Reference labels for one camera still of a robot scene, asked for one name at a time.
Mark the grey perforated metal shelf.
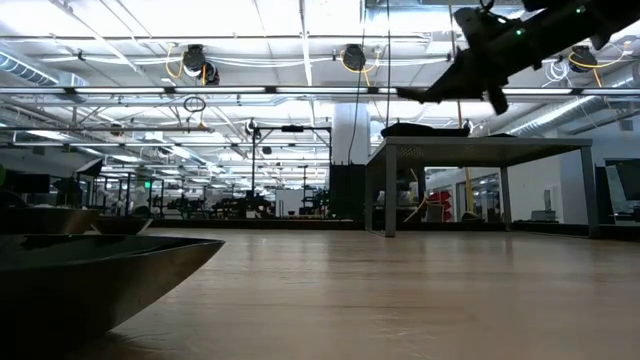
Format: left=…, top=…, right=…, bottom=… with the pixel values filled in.
left=364, top=136, right=601, bottom=239

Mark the thick yellow cable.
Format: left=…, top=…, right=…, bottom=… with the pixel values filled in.
left=453, top=99, right=475, bottom=215

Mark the black cabinet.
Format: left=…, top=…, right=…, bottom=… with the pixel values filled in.
left=328, top=163, right=367, bottom=221

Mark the black ceiling cable reel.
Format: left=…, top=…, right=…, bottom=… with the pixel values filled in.
left=182, top=43, right=221, bottom=86
left=341, top=43, right=368, bottom=72
left=569, top=44, right=599, bottom=74

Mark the red storage rack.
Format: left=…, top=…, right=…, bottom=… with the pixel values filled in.
left=427, top=189, right=454, bottom=223

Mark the black aluminium table frame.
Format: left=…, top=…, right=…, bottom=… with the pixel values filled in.
left=149, top=217, right=640, bottom=239

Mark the long ceiling light strip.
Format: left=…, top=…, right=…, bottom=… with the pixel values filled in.
left=0, top=85, right=640, bottom=97

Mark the silver ventilation duct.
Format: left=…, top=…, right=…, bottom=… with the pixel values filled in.
left=499, top=74, right=640, bottom=139

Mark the black distant station frame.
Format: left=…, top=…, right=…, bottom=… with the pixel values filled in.
left=251, top=124, right=334, bottom=217

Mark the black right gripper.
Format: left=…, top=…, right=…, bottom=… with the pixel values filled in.
left=397, top=5, right=510, bottom=115

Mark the white building column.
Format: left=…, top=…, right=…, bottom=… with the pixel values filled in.
left=332, top=102, right=372, bottom=166

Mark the black monitor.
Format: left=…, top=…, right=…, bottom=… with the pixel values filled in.
left=603, top=157, right=640, bottom=224

